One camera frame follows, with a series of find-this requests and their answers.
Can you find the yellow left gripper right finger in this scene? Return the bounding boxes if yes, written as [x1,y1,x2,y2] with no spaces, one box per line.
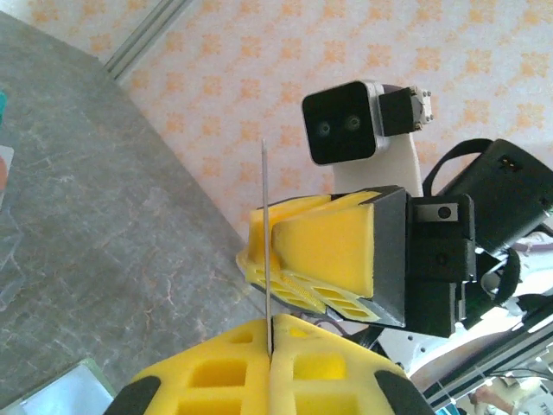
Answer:
[270,313,435,415]

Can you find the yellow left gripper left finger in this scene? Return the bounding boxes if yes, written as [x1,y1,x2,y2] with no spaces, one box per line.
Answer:
[105,318,272,415]

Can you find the light blue plastic card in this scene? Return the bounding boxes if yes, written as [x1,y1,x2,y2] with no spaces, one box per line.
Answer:
[261,137,277,358]

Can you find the clear acrylic card holder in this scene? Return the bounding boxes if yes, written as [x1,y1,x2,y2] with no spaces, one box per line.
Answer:
[0,86,28,312]

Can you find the white card red circles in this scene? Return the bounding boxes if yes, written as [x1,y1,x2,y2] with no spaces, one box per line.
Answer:
[0,146,15,204]

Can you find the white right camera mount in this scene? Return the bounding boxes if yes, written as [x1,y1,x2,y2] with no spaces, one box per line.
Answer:
[332,85,423,201]

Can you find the aluminium frame post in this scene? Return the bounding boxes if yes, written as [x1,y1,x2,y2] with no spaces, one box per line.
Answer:
[102,0,196,83]

